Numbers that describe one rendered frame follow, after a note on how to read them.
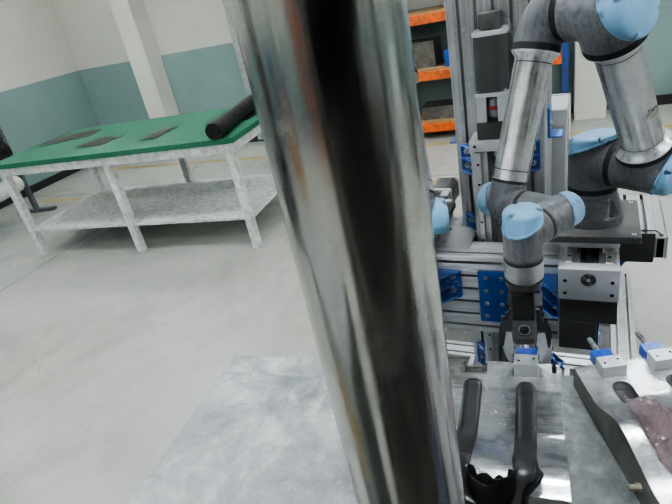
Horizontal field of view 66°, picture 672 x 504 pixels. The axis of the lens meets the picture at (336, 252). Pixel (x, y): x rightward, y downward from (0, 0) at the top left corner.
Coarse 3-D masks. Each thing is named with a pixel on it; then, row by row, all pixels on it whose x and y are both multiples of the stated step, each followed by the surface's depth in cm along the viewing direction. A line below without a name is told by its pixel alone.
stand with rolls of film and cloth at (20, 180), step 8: (0, 128) 575; (0, 136) 576; (0, 144) 565; (8, 144) 584; (0, 152) 560; (8, 152) 570; (0, 160) 560; (16, 176) 589; (24, 176) 602; (0, 184) 567; (16, 184) 582; (24, 184) 601; (0, 192) 560; (8, 192) 570; (0, 200) 561; (32, 200) 610; (40, 208) 616; (48, 208) 612; (56, 208) 615
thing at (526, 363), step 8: (520, 352) 116; (528, 352) 116; (536, 352) 116; (520, 360) 112; (528, 360) 112; (536, 360) 111; (520, 368) 112; (528, 368) 111; (536, 368) 110; (528, 376) 112; (536, 376) 111
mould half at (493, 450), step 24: (456, 360) 121; (456, 384) 114; (504, 384) 111; (552, 384) 109; (456, 408) 109; (480, 408) 107; (504, 408) 106; (552, 408) 104; (480, 432) 102; (504, 432) 101; (552, 432) 99; (480, 456) 92; (504, 456) 91; (552, 456) 91; (552, 480) 84
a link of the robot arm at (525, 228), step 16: (512, 208) 100; (528, 208) 98; (512, 224) 98; (528, 224) 96; (544, 224) 99; (512, 240) 99; (528, 240) 98; (544, 240) 100; (512, 256) 101; (528, 256) 99
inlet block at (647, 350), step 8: (640, 336) 121; (640, 344) 117; (648, 344) 117; (656, 344) 116; (640, 352) 117; (648, 352) 113; (656, 352) 112; (664, 352) 112; (648, 360) 113; (656, 360) 110; (664, 360) 110; (656, 368) 111; (664, 368) 111
